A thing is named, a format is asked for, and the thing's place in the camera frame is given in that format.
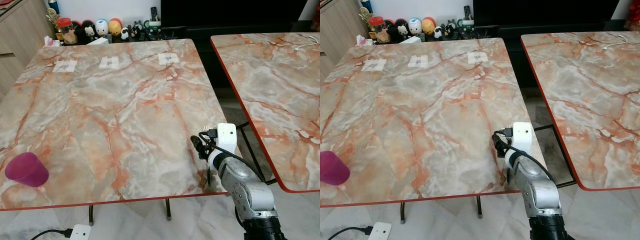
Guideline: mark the black metal table leg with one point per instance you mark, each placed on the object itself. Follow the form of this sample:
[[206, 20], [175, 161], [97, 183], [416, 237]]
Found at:
[[91, 215], [479, 206], [402, 213], [168, 210]]

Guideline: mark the black round toy figure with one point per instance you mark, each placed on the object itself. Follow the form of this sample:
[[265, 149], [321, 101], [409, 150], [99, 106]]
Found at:
[[89, 31], [401, 29]]

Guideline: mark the flat white box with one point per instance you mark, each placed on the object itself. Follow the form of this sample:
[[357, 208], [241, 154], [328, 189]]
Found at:
[[98, 41], [411, 39]]

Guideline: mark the gold figurine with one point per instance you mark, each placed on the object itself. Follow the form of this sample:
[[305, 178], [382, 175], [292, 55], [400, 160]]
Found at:
[[365, 17], [52, 17]]

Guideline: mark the tissue pack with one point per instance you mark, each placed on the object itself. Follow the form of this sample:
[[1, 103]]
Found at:
[[50, 41], [363, 40]]

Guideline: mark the green mug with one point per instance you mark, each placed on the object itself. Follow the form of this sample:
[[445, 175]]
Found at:
[[467, 23], [154, 24]]

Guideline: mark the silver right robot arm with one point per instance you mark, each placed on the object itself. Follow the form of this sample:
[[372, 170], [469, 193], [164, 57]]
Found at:
[[246, 187], [539, 192]]

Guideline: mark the red lid glass jar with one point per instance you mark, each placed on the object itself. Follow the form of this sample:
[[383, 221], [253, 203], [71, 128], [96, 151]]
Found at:
[[376, 25], [64, 27]]

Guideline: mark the blue bottle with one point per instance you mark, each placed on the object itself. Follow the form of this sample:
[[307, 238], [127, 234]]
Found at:
[[53, 5], [366, 4]]

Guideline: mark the wooden cabinet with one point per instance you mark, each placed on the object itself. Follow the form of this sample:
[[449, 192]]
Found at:
[[22, 35], [340, 30]]

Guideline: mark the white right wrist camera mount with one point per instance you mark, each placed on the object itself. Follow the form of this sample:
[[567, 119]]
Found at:
[[523, 135], [226, 136]]

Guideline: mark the yellow and orange toy figure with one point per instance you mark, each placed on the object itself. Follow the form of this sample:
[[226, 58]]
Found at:
[[115, 27], [428, 25]]

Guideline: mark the purple plastic cup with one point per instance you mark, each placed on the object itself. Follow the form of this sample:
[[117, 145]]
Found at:
[[332, 170], [26, 170]]

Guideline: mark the black remote control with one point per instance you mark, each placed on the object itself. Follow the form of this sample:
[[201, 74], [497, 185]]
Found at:
[[467, 11], [154, 12]]

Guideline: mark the black television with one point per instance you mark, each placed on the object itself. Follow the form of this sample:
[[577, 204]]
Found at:
[[230, 12], [545, 10]]

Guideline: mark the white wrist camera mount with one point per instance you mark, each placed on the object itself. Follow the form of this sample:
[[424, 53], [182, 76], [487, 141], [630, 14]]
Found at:
[[80, 233], [523, 135], [226, 136], [380, 232]]

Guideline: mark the black metal table frame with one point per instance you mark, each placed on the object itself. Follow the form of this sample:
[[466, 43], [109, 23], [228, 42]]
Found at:
[[252, 150], [559, 150]]

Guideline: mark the small panda toy figure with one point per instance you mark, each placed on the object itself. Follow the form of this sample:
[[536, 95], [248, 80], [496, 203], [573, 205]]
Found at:
[[438, 32], [125, 33]]

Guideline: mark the white paper marker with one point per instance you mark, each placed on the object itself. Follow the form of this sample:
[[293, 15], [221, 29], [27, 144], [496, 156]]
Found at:
[[374, 65], [477, 57], [169, 58], [417, 61], [109, 62], [65, 66]]

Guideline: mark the black and white toy figure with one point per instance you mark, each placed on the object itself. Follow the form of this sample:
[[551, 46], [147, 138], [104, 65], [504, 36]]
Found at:
[[450, 29], [136, 30]]

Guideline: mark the white and blue toy figure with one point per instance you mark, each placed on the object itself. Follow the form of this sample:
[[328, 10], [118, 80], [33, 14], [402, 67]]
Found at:
[[414, 25], [102, 26]]

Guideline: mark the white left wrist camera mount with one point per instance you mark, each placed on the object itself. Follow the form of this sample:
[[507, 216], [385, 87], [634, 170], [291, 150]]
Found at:
[[80, 233], [380, 232]]

